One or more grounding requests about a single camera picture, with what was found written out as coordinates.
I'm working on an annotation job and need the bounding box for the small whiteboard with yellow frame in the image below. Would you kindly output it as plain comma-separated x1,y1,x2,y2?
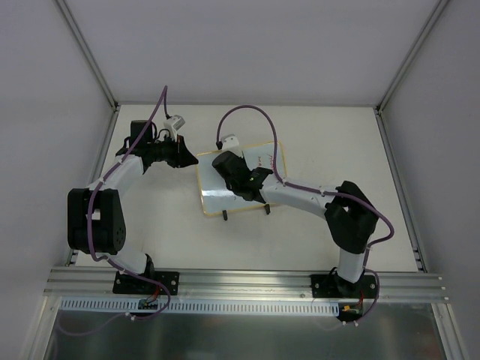
196,142,287,217

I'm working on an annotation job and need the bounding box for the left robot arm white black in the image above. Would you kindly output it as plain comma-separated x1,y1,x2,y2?
67,115,198,293

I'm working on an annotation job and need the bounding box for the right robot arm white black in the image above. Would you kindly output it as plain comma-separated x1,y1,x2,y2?
212,151,380,297

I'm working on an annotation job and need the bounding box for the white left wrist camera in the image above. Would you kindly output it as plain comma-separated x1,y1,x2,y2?
163,115,185,138

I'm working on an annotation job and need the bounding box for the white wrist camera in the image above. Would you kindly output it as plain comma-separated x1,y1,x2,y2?
216,134,243,158
163,115,185,138

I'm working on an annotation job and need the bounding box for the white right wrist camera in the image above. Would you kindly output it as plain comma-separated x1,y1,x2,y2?
216,134,243,158

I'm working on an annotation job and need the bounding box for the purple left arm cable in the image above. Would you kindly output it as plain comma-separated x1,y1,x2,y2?
55,85,173,337

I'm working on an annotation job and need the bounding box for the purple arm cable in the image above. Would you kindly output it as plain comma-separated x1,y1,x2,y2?
55,85,173,337
215,104,395,327

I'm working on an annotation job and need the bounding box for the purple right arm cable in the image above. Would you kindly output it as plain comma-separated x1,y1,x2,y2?
215,104,395,327

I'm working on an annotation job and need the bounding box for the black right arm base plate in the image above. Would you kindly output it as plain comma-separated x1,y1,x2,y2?
310,273,378,299

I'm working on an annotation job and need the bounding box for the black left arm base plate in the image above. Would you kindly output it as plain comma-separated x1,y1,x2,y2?
112,271,180,296

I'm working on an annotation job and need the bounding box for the left aluminium frame post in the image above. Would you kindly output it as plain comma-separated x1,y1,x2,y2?
53,0,119,111

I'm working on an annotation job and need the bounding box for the aluminium frame post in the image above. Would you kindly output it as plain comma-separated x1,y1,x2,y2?
376,0,451,114
53,0,119,111

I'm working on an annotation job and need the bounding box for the white slotted cable duct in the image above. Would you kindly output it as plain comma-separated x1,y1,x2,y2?
59,297,340,317

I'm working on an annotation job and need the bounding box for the aluminium mounting rail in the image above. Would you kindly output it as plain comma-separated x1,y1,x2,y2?
43,266,450,303

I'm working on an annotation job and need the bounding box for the right aluminium frame post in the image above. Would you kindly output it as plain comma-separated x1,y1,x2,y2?
376,0,451,114

